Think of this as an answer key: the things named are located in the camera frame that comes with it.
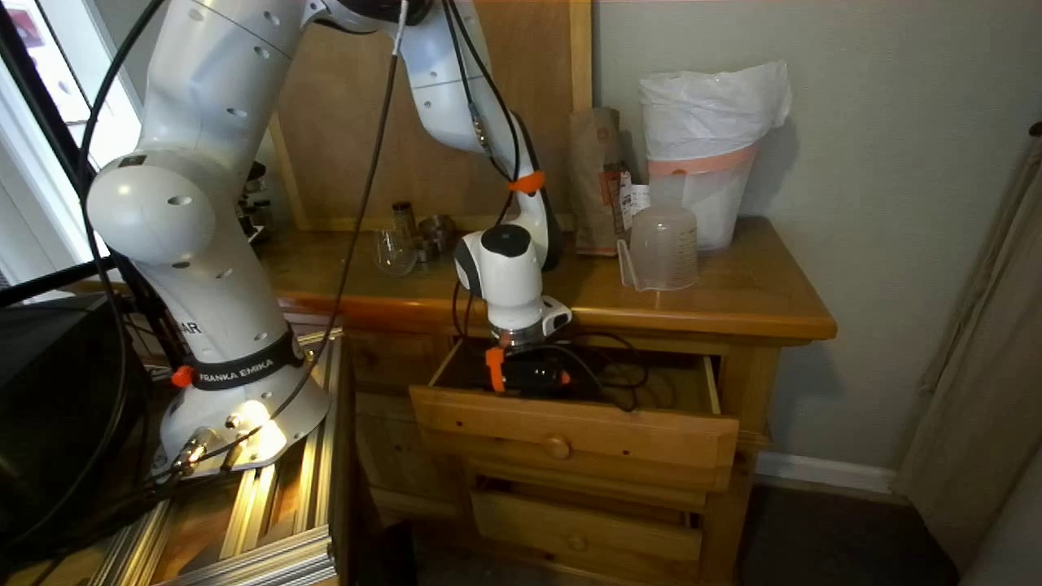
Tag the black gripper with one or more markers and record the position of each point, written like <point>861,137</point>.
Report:
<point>524,372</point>

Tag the wooden drawer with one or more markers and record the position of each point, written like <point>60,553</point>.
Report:
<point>624,534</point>
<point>625,417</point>

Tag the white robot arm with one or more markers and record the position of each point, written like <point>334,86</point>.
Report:
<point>171,205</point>

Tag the wooden pine dresser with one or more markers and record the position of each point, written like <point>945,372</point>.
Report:
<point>745,305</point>

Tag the clear stemless glass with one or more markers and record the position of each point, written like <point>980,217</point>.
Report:
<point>398,256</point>

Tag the brown paper bag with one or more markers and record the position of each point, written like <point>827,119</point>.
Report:
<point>594,178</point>

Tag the white bin with bag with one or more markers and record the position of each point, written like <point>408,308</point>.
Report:
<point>702,137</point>

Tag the black monitor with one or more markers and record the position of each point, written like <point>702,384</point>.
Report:
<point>65,400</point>

